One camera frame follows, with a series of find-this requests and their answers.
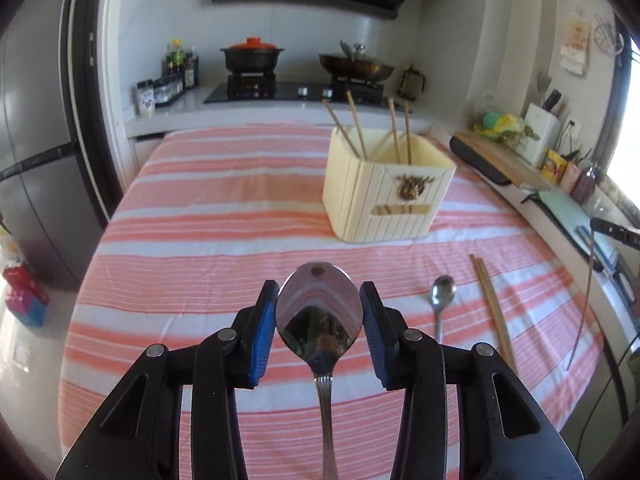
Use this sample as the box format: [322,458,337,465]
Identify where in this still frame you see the long steel spoon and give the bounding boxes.
[276,261,363,479]

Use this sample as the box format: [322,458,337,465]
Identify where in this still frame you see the wall calendar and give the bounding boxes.
[560,11,591,77]

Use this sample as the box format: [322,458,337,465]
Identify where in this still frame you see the steel spoon curved handle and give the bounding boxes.
[430,275,457,344]

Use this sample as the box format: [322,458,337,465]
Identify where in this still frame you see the white ribbed utensil holder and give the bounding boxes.
[322,127,457,244]

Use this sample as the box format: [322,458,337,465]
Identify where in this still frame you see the yellow snack packet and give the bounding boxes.
[540,150,568,184]

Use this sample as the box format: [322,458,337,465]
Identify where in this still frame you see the purple soap bottle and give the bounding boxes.
[570,162,600,205]

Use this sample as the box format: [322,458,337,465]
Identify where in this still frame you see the white knife block box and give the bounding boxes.
[516,103,561,168]

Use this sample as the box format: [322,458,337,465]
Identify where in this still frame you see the colourful toy blocks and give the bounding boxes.
[2,264,50,327]

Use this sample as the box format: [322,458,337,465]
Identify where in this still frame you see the condiment bottles group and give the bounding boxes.
[152,38,200,108]

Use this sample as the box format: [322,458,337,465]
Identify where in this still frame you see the black wok pan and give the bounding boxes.
[319,40,395,84]

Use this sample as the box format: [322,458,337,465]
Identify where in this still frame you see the mint green mat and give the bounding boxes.
[535,190,620,273]

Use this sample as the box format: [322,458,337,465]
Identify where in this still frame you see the dark glass jar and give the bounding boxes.
[397,65,426,102]

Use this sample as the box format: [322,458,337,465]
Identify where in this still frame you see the wooden cutting board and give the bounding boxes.
[449,131,551,191]

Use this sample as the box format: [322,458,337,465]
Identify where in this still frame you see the grey refrigerator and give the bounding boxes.
[1,0,113,288]

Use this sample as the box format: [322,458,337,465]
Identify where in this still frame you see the pink cup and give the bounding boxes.
[559,162,582,194]

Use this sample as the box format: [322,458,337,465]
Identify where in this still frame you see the pink striped tablecloth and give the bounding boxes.
[60,124,602,479]

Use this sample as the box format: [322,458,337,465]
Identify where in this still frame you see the yellow green plastic bag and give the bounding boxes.
[474,112,540,151]

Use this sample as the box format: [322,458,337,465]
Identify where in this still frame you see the black pot orange lid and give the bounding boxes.
[221,37,283,75]

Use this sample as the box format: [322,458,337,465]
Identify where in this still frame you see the white spice jar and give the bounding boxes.
[136,79,155,117]

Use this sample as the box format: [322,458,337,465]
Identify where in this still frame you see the black gas stove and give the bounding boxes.
[204,74,388,108]

